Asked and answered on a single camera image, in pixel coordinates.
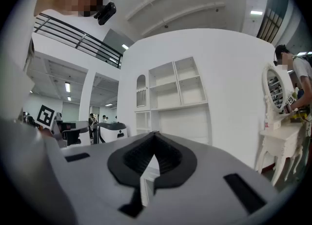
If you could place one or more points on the oval white-framed mirror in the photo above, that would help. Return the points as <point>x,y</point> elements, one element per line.
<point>274,90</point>

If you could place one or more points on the white black-trimmed machine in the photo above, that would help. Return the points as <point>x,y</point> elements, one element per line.
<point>112,131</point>

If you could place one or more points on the yellow green box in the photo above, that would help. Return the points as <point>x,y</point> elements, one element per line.
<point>298,117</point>

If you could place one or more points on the black balcony railing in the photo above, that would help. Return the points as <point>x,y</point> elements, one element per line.
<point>80,39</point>

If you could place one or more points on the person's left forearm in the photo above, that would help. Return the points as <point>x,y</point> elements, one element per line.
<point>46,132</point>

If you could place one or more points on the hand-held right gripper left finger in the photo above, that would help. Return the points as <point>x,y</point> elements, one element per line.
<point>92,170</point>

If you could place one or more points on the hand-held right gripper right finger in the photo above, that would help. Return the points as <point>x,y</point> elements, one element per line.
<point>207,170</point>

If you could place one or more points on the white shelf cabinet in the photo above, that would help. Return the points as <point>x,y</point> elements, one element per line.
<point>168,97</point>

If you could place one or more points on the red printed sticker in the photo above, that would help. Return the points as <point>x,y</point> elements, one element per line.
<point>267,124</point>

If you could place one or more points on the person's white shirt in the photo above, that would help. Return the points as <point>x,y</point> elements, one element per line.
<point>14,78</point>

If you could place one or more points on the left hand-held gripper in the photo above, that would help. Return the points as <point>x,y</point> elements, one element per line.
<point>45,117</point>

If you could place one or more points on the black head camera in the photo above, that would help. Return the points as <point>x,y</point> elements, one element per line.
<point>106,13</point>

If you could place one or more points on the black-framed window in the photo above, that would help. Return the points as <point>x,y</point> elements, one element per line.
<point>274,12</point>

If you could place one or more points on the white ornate dressing table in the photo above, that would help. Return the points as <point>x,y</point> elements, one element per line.
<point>280,136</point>

